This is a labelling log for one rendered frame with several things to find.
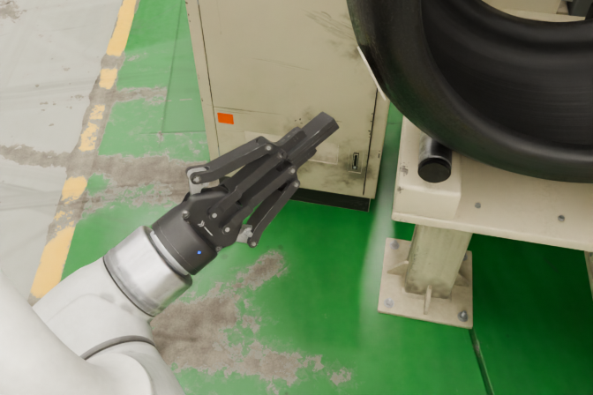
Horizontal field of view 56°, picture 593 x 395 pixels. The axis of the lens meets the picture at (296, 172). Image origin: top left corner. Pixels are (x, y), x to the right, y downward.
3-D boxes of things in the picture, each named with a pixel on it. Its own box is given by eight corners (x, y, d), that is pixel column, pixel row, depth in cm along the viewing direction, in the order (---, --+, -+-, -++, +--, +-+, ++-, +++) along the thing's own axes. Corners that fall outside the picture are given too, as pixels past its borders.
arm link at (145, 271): (149, 285, 69) (187, 253, 69) (166, 330, 61) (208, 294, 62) (98, 240, 64) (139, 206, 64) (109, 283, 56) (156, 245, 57)
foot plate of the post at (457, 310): (386, 239, 179) (387, 231, 176) (470, 253, 175) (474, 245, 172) (377, 312, 161) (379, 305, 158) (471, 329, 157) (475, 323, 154)
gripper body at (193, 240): (140, 213, 64) (204, 161, 65) (185, 257, 68) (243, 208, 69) (154, 244, 57) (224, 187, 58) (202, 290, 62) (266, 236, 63)
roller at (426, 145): (424, 40, 100) (433, 19, 97) (448, 48, 100) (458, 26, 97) (412, 179, 77) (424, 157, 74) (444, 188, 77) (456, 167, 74)
